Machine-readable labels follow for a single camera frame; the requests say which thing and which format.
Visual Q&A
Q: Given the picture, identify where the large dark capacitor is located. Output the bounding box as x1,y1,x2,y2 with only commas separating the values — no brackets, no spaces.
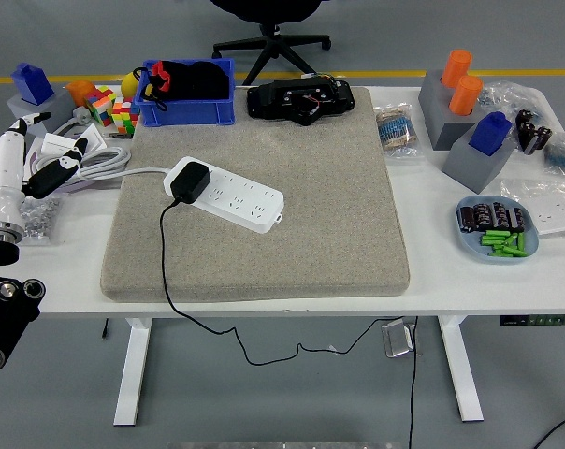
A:
514,109,536,153
529,126,554,153

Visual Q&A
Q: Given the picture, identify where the black plug adapter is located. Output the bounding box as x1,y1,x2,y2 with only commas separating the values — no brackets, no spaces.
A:
169,161,212,205

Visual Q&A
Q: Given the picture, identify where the blue plastic bin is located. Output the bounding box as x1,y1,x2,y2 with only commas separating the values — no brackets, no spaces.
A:
137,58,237,127

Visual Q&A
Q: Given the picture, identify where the tall grey block holder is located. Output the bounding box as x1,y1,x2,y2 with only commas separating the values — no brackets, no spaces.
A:
417,69,485,152

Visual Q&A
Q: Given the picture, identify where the metal bracket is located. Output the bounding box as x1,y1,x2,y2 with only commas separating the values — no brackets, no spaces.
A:
380,319,417,359

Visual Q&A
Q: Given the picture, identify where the white power strip cord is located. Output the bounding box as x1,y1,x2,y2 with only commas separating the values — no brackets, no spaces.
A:
29,116,171,184

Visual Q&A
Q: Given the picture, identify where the black hanging cable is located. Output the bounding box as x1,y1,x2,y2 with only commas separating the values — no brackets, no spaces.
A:
406,316,420,449

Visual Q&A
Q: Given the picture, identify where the bag of blue resistors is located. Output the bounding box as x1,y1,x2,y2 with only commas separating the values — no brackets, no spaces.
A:
543,133,565,178

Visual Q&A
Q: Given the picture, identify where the clear flat plastic bag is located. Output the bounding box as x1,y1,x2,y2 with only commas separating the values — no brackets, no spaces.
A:
500,176,565,239

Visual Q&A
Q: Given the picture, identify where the crumpled clear plastic bag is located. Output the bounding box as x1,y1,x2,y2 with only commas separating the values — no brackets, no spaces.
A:
478,80,545,125

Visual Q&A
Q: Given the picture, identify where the orange plastic cylinder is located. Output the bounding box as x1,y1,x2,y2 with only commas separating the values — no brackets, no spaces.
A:
449,75,485,117
440,50,473,90

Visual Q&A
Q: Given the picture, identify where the multicolour puzzle cube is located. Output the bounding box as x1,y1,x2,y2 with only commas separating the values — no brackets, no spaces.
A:
84,85,118,126
111,96,139,136

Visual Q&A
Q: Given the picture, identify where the orange plastic cup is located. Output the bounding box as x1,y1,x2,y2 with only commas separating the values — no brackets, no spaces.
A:
65,80,98,107

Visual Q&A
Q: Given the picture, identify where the white socket panel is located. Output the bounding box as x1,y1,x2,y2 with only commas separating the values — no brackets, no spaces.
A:
528,196,565,237

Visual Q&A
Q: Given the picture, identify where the clear bag of resistors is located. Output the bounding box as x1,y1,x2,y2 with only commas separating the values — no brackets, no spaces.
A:
373,103,427,160

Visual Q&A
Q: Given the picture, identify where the dark cylindrical capacitor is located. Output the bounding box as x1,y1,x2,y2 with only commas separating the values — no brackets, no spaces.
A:
490,202,511,230
506,208,526,234
472,203,494,231
458,207,478,234

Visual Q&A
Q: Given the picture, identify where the thin black adapter cord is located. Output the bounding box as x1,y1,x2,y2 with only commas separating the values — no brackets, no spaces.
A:
156,198,414,367

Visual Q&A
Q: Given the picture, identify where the clear bag of screws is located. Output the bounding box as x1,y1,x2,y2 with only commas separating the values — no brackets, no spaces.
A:
19,195,64,245

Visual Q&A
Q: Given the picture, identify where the white table leg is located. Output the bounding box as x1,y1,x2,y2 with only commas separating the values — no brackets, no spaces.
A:
112,317,152,427
436,316,485,424

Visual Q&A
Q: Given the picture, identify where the black cloth pouch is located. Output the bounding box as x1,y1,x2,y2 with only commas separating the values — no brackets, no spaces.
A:
169,60,231,100

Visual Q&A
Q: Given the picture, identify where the black office chair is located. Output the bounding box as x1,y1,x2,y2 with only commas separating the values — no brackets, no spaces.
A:
210,0,333,86

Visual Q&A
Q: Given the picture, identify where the black electronic device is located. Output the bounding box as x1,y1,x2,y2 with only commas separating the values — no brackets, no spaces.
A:
246,76,356,126

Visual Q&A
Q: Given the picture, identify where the grey-brown mat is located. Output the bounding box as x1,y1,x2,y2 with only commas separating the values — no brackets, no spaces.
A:
99,86,411,303

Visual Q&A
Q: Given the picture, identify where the black floor cable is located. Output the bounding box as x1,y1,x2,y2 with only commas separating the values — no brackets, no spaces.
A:
532,410,565,449

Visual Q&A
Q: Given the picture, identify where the light blue plate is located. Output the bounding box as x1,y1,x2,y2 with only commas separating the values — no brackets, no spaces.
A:
455,195,541,267

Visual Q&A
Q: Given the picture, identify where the black red drawstring pouch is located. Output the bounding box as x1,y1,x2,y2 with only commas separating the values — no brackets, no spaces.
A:
139,60,171,111

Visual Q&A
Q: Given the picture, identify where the yellow ball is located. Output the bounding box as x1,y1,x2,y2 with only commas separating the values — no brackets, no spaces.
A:
121,69,143,97

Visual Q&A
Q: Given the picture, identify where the blue plastic block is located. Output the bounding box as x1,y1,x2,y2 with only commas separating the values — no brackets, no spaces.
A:
468,111,514,158
10,63,55,105

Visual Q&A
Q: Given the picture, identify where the white wall plate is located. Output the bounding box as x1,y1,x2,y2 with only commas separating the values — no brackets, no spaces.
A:
79,123,109,153

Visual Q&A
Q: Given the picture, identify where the white switch box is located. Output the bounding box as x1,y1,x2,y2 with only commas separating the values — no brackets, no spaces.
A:
39,132,85,155

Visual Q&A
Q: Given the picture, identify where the white power strip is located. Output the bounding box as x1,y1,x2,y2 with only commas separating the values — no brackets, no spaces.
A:
163,155,285,235

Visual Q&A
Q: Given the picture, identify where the black table control panel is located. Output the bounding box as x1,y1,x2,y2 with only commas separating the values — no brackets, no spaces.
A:
499,314,565,327

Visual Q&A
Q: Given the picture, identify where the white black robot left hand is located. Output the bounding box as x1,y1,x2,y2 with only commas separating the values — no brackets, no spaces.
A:
0,110,90,230

